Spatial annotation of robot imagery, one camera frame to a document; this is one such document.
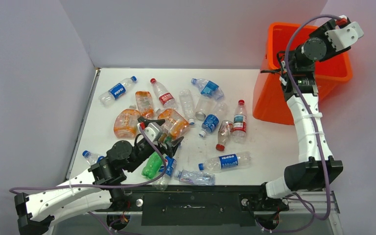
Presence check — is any blue label bottle white cap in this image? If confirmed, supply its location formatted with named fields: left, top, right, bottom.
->
left=198, top=102, right=228, bottom=138

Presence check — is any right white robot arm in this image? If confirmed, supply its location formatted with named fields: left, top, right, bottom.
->
left=257, top=14, right=364, bottom=210

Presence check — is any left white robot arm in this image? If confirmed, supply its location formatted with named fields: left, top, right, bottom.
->
left=9, top=117, right=184, bottom=235

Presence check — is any orange plastic bin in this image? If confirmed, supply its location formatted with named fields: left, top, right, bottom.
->
left=253, top=22, right=353, bottom=125

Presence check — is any green plastic bottle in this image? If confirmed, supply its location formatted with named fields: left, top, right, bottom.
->
left=141, top=152, right=163, bottom=180

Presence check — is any large orange crushed bottle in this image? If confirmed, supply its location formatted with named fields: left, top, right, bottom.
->
left=156, top=109, right=189, bottom=140

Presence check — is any flat orange crushed bottle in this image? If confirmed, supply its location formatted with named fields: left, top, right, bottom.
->
left=113, top=104, right=141, bottom=139

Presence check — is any crushed orange label bottle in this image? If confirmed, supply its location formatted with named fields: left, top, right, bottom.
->
left=135, top=91, right=154, bottom=119

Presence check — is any red cap water bottle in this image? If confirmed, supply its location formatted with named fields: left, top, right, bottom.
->
left=150, top=78, right=177, bottom=109

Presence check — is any crushed Ganten water bottle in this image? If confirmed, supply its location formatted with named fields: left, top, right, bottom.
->
left=174, top=169, right=215, bottom=186

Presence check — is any Pepsi bottle centre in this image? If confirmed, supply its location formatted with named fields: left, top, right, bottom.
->
left=152, top=156, right=177, bottom=191

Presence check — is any clear bottle white cap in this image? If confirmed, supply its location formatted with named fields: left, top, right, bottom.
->
left=179, top=89, right=195, bottom=125

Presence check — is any clear Pepsi bottle top left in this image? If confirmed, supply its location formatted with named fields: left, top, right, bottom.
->
left=98, top=76, right=137, bottom=107

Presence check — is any clear bottle red cap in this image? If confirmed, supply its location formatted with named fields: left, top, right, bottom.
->
left=215, top=120, right=233, bottom=152

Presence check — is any blue cap bottle left edge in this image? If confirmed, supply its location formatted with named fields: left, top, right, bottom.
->
left=82, top=150, right=105, bottom=166

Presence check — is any crushed blue label bottle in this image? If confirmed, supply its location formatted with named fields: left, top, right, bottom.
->
left=191, top=78, right=224, bottom=101

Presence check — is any Pepsi bottle lying right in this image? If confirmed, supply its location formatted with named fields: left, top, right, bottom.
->
left=198, top=151, right=252, bottom=172

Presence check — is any red cap teal label bottle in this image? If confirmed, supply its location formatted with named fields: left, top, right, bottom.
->
left=232, top=99, right=247, bottom=143

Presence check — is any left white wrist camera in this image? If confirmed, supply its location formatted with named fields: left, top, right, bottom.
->
left=142, top=123, right=163, bottom=142

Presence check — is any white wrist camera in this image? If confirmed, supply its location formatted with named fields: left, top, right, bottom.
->
left=325, top=22, right=364, bottom=51
left=142, top=123, right=163, bottom=142

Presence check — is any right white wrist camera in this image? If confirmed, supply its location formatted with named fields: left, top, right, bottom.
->
left=325, top=22, right=364, bottom=51

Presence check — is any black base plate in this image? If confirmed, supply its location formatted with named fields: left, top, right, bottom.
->
left=97, top=185, right=289, bottom=227

